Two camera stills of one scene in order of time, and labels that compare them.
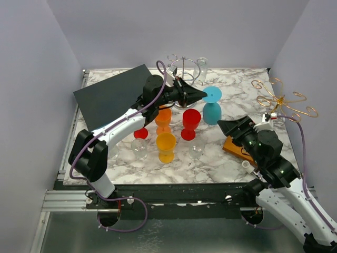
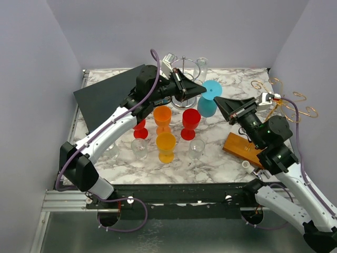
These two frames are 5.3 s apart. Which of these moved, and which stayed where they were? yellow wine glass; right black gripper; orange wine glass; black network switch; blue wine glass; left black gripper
Moved: blue wine glass; left black gripper; right black gripper
Stayed: yellow wine glass; orange wine glass; black network switch
